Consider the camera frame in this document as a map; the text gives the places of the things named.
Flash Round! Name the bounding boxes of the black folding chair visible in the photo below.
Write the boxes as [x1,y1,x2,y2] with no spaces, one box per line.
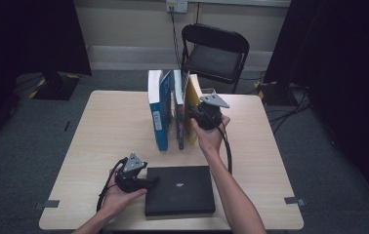
[178,22,251,95]

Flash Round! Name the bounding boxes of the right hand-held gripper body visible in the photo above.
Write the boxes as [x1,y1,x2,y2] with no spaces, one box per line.
[193,94,231,132]

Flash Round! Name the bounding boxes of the dark curtain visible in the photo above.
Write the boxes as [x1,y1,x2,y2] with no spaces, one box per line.
[264,0,369,215]
[0,0,93,154]

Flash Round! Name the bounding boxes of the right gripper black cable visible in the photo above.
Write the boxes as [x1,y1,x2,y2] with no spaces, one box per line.
[216,125,233,176]

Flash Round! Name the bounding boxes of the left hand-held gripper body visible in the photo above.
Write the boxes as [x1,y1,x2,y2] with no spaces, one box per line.
[114,151,148,193]

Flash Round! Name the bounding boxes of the black stand base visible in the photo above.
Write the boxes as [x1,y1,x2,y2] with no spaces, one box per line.
[254,81,304,106]
[28,71,82,101]

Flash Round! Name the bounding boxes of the yellow book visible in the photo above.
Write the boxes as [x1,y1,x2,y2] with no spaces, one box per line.
[184,73,204,145]

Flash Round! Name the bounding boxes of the person's left hand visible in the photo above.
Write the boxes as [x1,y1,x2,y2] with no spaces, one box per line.
[102,168,148,217]

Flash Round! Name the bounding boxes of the grey tape strip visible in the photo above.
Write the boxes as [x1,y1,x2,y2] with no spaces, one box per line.
[33,199,61,212]
[283,196,307,208]

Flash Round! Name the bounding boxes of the white wall socket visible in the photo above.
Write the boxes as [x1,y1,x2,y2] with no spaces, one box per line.
[165,0,189,14]

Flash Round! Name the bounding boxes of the black book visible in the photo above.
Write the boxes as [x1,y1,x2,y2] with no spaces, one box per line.
[144,165,217,218]

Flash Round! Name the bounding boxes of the clear acrylic organizer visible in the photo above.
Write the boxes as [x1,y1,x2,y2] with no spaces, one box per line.
[167,87,221,144]

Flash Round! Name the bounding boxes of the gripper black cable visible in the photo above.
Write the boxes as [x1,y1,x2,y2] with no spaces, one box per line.
[216,125,233,176]
[96,157,129,213]

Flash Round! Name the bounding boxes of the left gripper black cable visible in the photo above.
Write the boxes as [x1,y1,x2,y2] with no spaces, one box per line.
[96,157,129,213]

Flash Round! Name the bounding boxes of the person's right hand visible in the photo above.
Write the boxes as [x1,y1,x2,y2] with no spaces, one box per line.
[190,115,232,158]

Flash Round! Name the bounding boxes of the red and blue book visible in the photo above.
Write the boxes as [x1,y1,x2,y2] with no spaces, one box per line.
[172,69,190,151]

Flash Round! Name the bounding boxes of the black wall cable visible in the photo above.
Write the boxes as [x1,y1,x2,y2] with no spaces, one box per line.
[169,9,186,74]

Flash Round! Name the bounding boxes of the black floor cables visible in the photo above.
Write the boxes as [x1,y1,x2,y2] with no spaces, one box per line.
[268,84,313,136]

